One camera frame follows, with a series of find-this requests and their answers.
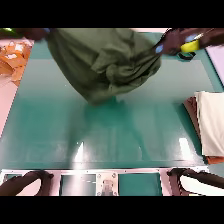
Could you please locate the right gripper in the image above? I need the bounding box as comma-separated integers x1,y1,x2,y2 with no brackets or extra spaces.
161,29,184,56

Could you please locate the green T-shirt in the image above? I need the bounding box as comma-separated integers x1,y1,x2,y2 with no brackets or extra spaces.
44,28,164,106

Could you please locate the brown garment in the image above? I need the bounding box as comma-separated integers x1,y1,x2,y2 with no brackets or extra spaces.
182,96,203,141

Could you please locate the cream garment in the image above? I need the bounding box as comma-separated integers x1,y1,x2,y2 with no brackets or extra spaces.
194,91,224,158

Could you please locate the orange garment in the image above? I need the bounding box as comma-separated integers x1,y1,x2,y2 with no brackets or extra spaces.
205,155,224,165

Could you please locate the heap of orange clothes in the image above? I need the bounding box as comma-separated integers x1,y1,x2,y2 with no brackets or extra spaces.
0,39,33,86

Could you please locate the silver frame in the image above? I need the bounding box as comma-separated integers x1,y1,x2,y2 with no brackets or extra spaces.
0,167,211,197

